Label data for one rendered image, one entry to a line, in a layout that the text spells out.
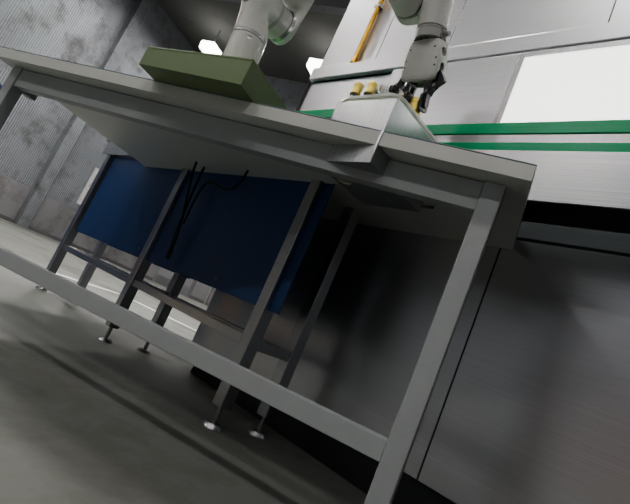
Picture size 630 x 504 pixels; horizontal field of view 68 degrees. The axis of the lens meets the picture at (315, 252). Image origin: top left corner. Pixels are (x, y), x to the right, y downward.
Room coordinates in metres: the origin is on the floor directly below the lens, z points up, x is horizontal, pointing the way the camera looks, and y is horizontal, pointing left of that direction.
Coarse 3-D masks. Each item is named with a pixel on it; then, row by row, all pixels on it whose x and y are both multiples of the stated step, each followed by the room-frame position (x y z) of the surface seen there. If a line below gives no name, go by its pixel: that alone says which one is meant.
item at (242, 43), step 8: (232, 32) 1.15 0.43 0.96; (240, 32) 1.13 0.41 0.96; (248, 32) 1.13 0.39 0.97; (232, 40) 1.14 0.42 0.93; (240, 40) 1.13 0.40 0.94; (248, 40) 1.13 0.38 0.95; (256, 40) 1.14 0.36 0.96; (232, 48) 1.13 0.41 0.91; (240, 48) 1.13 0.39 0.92; (248, 48) 1.13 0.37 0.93; (256, 48) 1.15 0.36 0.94; (240, 56) 1.13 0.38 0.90; (248, 56) 1.14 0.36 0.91; (256, 56) 1.16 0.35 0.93
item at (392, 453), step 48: (0, 96) 1.41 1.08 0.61; (48, 96) 1.36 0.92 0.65; (96, 96) 1.27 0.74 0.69; (240, 144) 1.07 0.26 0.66; (288, 144) 1.02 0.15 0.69; (432, 192) 0.88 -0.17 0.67; (480, 192) 0.85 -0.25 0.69; (480, 240) 0.83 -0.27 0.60; (48, 288) 1.20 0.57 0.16; (144, 336) 1.07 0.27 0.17; (432, 336) 0.84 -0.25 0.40; (240, 384) 0.97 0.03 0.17; (432, 384) 0.83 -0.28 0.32; (336, 432) 0.88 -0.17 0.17; (384, 480) 0.84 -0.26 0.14
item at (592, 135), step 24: (600, 120) 0.89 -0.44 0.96; (624, 120) 0.86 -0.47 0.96; (456, 144) 1.11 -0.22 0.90; (480, 144) 1.07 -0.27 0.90; (504, 144) 1.02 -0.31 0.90; (528, 144) 0.98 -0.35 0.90; (552, 144) 0.94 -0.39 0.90; (576, 144) 0.91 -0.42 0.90; (600, 144) 0.88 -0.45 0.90; (624, 144) 0.85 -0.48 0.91
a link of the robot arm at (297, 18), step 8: (288, 0) 1.20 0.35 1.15; (296, 0) 1.19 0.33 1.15; (304, 0) 1.19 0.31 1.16; (312, 0) 1.20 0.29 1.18; (288, 8) 1.22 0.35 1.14; (296, 8) 1.21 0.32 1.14; (304, 8) 1.21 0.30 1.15; (296, 16) 1.21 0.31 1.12; (304, 16) 1.22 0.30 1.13; (296, 24) 1.21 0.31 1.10; (288, 32) 1.21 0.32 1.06; (272, 40) 1.24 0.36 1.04; (280, 40) 1.23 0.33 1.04; (288, 40) 1.24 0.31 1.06
